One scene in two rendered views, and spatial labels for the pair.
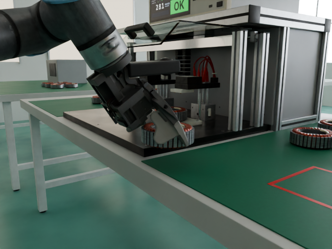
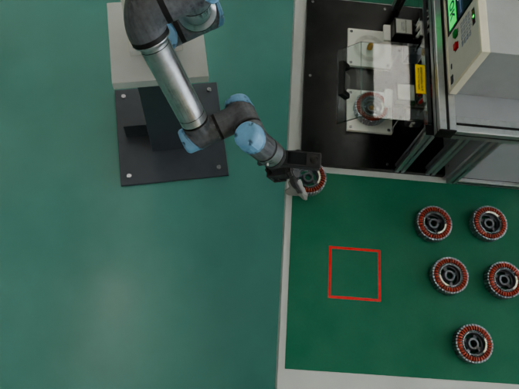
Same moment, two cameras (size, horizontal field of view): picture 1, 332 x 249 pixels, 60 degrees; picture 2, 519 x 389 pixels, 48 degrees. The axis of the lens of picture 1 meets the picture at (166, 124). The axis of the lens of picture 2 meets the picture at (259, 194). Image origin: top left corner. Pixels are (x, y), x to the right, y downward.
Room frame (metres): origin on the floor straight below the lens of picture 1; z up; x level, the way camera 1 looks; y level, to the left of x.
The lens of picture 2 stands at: (-0.08, -0.18, 2.45)
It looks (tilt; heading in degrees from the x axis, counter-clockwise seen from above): 70 degrees down; 26
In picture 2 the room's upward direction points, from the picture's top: 14 degrees clockwise
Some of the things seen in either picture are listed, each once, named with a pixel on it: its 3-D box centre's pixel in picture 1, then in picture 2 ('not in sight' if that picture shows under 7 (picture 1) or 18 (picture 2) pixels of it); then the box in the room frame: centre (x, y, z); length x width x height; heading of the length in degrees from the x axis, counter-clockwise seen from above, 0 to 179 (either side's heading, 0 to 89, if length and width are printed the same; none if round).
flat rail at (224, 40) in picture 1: (172, 45); (424, 39); (1.08, -0.02, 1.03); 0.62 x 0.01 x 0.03; 35
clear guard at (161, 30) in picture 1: (183, 38); (395, 86); (0.89, -0.05, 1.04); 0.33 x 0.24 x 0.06; 125
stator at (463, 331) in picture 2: not in sight; (472, 343); (0.51, -0.68, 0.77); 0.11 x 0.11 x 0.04
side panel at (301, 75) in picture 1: (300, 79); (511, 164); (0.99, -0.46, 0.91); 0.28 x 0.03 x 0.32; 125
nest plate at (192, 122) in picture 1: (170, 121); (369, 112); (0.93, -0.01, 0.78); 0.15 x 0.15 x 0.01; 35
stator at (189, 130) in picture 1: (167, 134); (307, 177); (0.59, 0.00, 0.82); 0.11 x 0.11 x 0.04
